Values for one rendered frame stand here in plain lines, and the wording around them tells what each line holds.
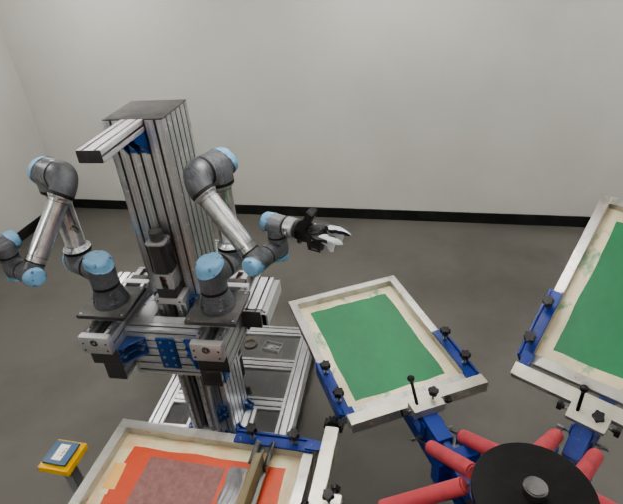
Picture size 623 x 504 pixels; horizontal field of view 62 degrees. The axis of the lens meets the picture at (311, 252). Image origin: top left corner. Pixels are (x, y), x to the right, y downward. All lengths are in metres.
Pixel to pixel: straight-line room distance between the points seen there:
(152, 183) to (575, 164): 3.94
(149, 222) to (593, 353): 1.82
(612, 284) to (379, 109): 3.12
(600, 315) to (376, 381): 0.90
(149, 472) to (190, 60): 3.98
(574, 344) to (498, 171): 3.13
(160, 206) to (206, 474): 1.05
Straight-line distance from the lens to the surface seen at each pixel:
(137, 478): 2.13
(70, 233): 2.37
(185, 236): 2.25
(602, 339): 2.22
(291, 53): 4.94
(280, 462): 2.03
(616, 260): 2.35
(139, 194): 2.24
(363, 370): 2.30
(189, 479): 2.06
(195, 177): 1.91
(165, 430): 2.18
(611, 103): 5.08
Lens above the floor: 2.59
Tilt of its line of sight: 32 degrees down
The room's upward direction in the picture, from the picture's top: 5 degrees counter-clockwise
